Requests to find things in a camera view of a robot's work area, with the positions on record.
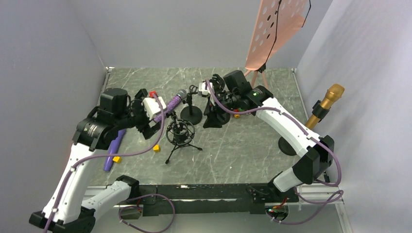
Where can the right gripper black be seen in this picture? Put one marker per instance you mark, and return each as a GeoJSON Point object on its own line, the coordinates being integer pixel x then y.
{"type": "Point", "coordinates": [211, 111]}

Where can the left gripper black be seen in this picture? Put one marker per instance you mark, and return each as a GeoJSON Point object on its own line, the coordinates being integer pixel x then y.
{"type": "Point", "coordinates": [146, 131]}

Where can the black round base mic stand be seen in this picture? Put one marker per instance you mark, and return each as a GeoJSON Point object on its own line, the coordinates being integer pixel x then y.
{"type": "Point", "coordinates": [191, 113]}

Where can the black shock mount desk stand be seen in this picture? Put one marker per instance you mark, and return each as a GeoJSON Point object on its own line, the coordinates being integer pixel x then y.
{"type": "Point", "coordinates": [218, 86]}

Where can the black tripod mic stand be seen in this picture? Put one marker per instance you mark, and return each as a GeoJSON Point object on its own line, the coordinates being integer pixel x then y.
{"type": "Point", "coordinates": [180, 133]}

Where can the glitter purple silver microphone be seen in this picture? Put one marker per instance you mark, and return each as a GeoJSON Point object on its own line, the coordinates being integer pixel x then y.
{"type": "Point", "coordinates": [175, 101]}

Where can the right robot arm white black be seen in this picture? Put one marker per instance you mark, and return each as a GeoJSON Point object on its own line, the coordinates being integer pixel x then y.
{"type": "Point", "coordinates": [233, 91]}

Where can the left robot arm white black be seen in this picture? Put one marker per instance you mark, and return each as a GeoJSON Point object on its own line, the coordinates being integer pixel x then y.
{"type": "Point", "coordinates": [68, 211]}

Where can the black round stand right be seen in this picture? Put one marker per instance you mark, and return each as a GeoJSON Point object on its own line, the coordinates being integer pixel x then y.
{"type": "Point", "coordinates": [285, 147]}

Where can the pink music stand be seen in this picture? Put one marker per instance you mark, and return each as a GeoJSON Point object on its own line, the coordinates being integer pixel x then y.
{"type": "Point", "coordinates": [276, 23]}

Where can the gold microphone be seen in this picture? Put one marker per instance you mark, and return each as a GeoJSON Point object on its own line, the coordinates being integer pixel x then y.
{"type": "Point", "coordinates": [322, 107]}

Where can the colourful toy block car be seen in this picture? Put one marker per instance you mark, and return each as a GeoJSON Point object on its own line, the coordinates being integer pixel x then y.
{"type": "Point", "coordinates": [237, 113]}

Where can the yellow cube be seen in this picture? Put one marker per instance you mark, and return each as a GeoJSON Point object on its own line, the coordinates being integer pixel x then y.
{"type": "Point", "coordinates": [116, 159]}
{"type": "Point", "coordinates": [156, 148]}

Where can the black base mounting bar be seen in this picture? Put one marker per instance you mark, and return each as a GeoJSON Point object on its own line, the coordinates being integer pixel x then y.
{"type": "Point", "coordinates": [253, 198]}

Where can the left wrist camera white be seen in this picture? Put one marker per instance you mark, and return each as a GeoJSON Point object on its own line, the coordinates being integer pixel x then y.
{"type": "Point", "coordinates": [152, 107]}

